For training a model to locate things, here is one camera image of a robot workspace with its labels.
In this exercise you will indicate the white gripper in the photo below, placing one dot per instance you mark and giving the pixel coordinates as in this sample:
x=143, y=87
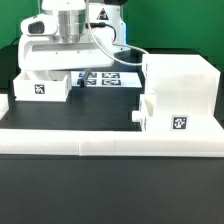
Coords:
x=42, y=53

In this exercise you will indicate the white drawer tray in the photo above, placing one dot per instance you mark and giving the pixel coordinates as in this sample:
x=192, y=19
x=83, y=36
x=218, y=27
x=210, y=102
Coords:
x=143, y=113
x=52, y=86

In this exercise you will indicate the white front drawer tray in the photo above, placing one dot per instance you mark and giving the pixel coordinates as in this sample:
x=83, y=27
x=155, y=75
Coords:
x=143, y=113

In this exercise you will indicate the white drawer cabinet box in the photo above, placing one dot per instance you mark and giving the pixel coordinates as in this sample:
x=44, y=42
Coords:
x=185, y=88

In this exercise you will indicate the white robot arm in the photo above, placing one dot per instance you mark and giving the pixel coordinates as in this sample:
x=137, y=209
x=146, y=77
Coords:
x=71, y=35

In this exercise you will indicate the white marker tag sheet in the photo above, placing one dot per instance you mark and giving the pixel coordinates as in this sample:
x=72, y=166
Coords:
x=114, y=79

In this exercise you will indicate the white foam L-shaped fence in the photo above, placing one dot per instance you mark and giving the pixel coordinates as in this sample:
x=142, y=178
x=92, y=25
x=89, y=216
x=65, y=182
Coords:
x=162, y=135

